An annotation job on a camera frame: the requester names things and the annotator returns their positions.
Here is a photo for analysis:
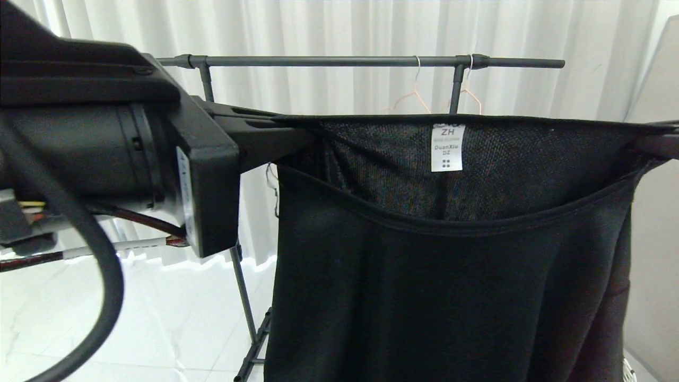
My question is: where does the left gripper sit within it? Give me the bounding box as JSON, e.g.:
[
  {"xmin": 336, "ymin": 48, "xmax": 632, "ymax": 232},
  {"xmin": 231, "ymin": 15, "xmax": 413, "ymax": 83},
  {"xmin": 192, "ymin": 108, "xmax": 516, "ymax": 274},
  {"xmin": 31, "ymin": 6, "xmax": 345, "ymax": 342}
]
[{"xmin": 0, "ymin": 95, "xmax": 320, "ymax": 259}]

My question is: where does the black garment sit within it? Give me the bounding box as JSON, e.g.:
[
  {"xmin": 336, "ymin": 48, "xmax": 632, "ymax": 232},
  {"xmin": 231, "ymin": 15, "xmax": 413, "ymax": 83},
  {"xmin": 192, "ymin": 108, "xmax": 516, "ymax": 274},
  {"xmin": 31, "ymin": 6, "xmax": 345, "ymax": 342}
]
[{"xmin": 264, "ymin": 113, "xmax": 674, "ymax": 382}]

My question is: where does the pink clothes hanger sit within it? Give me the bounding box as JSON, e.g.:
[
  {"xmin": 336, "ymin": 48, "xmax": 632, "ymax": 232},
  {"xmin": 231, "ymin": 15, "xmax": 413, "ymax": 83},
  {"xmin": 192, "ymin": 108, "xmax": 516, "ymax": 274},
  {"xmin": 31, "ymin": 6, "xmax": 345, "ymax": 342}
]
[
  {"xmin": 446, "ymin": 55, "xmax": 483, "ymax": 115},
  {"xmin": 383, "ymin": 56, "xmax": 432, "ymax": 115}
]

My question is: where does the white curtain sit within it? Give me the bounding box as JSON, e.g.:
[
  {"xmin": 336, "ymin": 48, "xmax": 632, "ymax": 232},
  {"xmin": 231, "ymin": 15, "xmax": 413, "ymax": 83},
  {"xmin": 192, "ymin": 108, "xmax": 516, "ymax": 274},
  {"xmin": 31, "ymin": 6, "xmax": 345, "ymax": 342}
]
[{"xmin": 11, "ymin": 0, "xmax": 661, "ymax": 266}]

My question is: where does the black clothes rack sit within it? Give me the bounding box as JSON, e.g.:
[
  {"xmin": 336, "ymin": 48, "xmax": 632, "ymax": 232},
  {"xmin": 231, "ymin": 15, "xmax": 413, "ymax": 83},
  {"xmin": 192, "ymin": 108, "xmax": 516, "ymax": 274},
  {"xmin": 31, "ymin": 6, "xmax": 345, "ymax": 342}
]
[{"xmin": 156, "ymin": 53, "xmax": 565, "ymax": 382}]

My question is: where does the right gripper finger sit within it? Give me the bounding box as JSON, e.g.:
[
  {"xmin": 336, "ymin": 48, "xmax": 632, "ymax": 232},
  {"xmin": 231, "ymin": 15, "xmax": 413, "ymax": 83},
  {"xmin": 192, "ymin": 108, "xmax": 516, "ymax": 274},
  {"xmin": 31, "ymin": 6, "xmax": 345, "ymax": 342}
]
[{"xmin": 634, "ymin": 135, "xmax": 679, "ymax": 160}]

